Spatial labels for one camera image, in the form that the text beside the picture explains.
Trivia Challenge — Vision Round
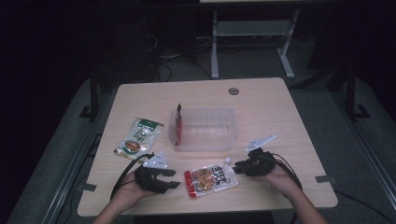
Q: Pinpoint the red and black snack packet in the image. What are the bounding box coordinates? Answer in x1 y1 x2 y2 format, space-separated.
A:
174 103 184 147

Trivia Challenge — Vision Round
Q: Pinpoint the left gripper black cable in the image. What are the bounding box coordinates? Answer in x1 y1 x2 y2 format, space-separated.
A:
109 152 156 201

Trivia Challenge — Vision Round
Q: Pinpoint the person's right hand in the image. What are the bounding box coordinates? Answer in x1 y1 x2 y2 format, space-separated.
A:
251 161 303 200

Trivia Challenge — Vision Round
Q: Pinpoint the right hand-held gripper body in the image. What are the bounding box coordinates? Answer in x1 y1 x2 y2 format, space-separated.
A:
244 133 277 177

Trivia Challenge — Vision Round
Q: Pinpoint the person's left hand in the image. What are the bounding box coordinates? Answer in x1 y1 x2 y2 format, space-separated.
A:
111 171 157 209

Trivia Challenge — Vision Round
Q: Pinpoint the green and white snack packet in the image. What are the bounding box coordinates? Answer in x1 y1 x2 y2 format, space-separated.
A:
113 117 165 161

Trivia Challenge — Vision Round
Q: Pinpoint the grey tape piece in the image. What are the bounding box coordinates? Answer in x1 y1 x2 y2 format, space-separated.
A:
315 175 339 184
76 183 98 192

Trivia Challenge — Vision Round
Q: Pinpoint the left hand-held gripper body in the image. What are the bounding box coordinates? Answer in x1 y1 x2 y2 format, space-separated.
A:
134 151 169 194

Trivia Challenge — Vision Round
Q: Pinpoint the black floor cable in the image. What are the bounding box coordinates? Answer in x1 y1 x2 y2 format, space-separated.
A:
156 57 213 83
334 189 396 224

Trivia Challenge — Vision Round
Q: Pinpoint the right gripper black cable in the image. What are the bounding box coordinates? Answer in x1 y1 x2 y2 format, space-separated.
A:
267 152 304 224

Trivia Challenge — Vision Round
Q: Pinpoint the clear plastic container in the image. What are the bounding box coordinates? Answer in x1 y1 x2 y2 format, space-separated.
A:
168 106 238 153

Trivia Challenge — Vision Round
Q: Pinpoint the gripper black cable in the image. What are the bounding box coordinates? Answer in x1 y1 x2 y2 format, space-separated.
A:
109 152 156 201
267 152 304 224

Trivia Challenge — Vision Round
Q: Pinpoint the black metal stand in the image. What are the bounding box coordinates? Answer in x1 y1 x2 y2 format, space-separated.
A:
341 62 372 121
78 68 101 121

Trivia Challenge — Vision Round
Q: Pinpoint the white metal desk frame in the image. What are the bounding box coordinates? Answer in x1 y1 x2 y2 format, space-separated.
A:
199 0 302 79

